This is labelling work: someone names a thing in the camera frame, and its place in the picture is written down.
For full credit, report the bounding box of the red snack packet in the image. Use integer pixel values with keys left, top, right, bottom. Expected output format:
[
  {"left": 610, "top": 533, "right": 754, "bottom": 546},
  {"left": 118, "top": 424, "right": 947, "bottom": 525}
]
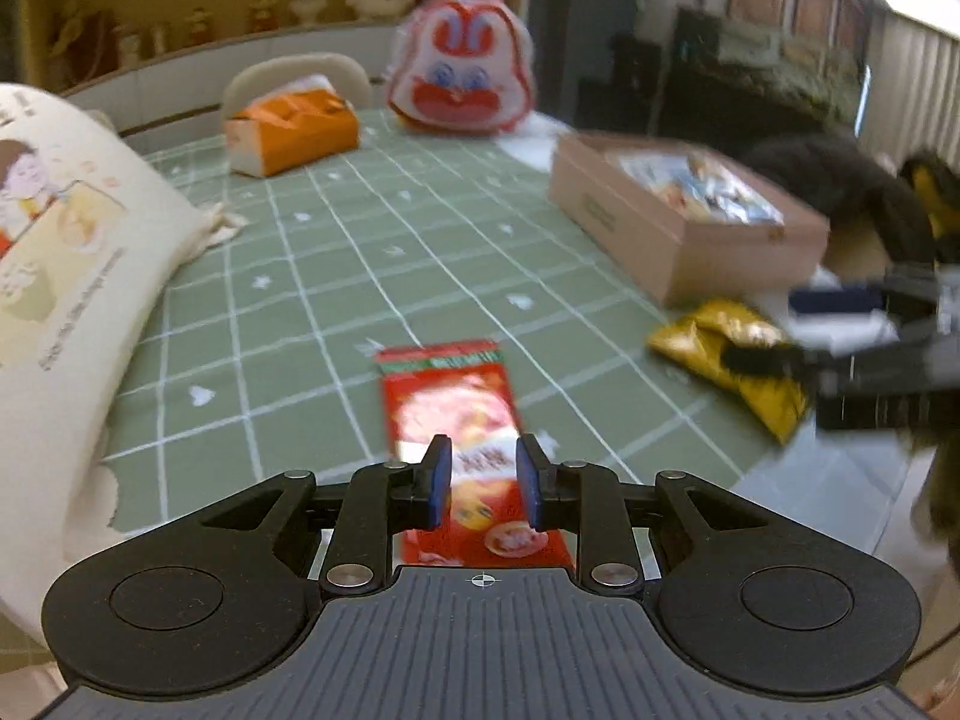
[{"left": 375, "top": 340, "right": 577, "bottom": 567}]

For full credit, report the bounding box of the cream printed cloth bag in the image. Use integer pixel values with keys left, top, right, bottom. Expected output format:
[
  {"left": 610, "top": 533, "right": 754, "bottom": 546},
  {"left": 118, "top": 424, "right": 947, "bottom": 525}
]
[{"left": 0, "top": 82, "right": 245, "bottom": 646}]

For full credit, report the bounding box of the rabbit face snack bag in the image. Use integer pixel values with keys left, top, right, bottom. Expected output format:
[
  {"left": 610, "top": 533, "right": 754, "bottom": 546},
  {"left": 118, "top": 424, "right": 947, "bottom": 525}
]
[{"left": 386, "top": 0, "right": 537, "bottom": 137}]

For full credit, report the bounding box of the white pleated curtain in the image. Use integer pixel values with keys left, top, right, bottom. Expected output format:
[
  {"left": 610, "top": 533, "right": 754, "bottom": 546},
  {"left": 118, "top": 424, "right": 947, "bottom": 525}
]
[{"left": 862, "top": 7, "right": 960, "bottom": 166}]

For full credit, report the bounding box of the orange tissue pack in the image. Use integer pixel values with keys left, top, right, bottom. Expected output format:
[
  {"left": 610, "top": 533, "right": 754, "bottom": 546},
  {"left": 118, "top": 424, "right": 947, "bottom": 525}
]
[{"left": 227, "top": 86, "right": 359, "bottom": 177}]

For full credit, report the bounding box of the row of small figurines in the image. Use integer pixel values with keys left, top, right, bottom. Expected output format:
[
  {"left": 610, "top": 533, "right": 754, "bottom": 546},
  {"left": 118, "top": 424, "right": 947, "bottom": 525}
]
[{"left": 52, "top": 0, "right": 466, "bottom": 68}]

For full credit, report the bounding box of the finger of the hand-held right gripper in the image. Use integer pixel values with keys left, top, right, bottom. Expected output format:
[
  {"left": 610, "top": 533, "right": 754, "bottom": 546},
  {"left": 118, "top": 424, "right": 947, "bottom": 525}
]
[
  {"left": 720, "top": 341, "right": 845, "bottom": 380},
  {"left": 789, "top": 279, "right": 905, "bottom": 317}
]

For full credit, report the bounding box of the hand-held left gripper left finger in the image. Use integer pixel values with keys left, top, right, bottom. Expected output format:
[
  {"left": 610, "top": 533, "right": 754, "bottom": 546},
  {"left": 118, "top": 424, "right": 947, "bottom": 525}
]
[{"left": 199, "top": 435, "right": 453, "bottom": 593}]

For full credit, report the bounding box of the blue white snack packet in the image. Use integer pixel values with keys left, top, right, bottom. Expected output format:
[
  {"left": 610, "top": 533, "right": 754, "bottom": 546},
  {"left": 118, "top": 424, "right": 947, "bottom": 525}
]
[{"left": 606, "top": 150, "right": 785, "bottom": 224}]

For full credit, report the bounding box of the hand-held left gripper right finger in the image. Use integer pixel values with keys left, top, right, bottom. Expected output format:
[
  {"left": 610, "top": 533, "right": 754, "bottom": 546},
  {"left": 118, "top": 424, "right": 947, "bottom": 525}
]
[{"left": 516, "top": 435, "right": 767, "bottom": 593}]

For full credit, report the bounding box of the beige chair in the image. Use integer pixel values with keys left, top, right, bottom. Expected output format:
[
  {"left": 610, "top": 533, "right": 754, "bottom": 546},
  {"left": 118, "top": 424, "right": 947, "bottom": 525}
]
[
  {"left": 821, "top": 229, "right": 893, "bottom": 278},
  {"left": 221, "top": 52, "right": 374, "bottom": 122}
]

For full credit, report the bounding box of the black yellow jacket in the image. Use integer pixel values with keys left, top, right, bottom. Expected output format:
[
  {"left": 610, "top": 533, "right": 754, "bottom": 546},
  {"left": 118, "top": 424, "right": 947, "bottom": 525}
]
[{"left": 739, "top": 133, "right": 960, "bottom": 278}]

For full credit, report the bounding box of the golden snack packet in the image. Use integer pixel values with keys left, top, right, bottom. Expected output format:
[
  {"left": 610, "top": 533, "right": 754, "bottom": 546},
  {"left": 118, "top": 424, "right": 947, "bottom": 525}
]
[{"left": 646, "top": 298, "right": 811, "bottom": 445}]

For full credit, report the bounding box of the black cabinet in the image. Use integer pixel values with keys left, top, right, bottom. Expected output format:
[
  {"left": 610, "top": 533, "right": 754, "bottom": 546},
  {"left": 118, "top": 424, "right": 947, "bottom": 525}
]
[{"left": 611, "top": 4, "right": 863, "bottom": 140}]

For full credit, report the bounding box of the beige chair back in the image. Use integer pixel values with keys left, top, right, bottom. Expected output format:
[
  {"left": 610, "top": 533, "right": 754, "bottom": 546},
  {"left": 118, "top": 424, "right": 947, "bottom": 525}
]
[{"left": 221, "top": 52, "right": 374, "bottom": 122}]

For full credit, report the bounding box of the pink cardboard box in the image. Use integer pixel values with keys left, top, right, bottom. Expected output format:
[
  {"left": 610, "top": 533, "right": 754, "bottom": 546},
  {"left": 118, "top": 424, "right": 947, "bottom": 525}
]
[{"left": 547, "top": 131, "right": 830, "bottom": 307}]

